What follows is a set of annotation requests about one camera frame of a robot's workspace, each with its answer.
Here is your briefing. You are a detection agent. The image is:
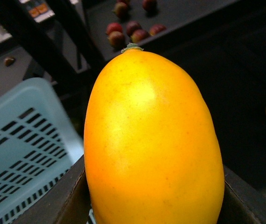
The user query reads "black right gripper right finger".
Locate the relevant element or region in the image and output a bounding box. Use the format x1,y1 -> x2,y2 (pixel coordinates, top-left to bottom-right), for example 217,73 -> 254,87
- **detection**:
221,167 -> 266,224

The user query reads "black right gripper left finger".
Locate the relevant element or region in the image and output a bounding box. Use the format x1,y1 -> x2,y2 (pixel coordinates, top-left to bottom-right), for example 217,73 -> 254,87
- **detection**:
13,156 -> 90,224

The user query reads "light blue plastic basket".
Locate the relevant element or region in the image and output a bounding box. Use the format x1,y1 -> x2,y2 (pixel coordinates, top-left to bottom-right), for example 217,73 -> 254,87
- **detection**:
0,78 -> 83,224

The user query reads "brown fruit on shelf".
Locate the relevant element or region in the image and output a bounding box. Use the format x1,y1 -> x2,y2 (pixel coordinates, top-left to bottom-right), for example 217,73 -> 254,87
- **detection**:
4,56 -> 15,67

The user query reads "black metal shelf frame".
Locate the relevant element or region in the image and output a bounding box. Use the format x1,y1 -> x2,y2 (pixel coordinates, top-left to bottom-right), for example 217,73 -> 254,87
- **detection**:
0,0 -> 105,94

